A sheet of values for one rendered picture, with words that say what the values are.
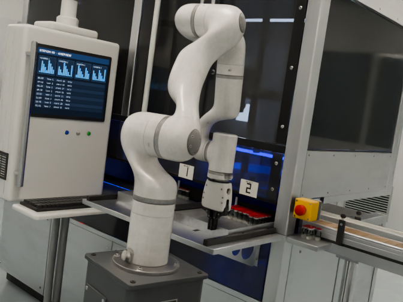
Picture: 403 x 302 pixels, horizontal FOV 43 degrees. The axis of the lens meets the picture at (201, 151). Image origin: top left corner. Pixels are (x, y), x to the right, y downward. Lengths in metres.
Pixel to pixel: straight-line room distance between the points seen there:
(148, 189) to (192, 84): 0.31
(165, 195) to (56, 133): 1.07
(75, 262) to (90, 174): 0.60
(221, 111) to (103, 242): 1.24
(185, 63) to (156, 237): 0.49
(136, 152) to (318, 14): 0.88
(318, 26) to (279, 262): 0.88
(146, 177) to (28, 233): 1.97
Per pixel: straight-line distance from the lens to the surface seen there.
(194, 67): 1.43
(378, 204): 6.72
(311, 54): 1.90
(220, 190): 1.71
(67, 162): 2.40
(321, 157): 2.05
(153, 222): 1.38
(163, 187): 1.37
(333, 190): 2.20
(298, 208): 1.86
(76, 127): 2.40
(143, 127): 1.37
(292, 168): 1.90
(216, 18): 1.49
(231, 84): 1.65
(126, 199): 2.11
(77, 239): 2.86
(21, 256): 3.36
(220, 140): 1.68
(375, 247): 1.91
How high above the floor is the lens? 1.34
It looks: 6 degrees down
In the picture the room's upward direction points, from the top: 8 degrees clockwise
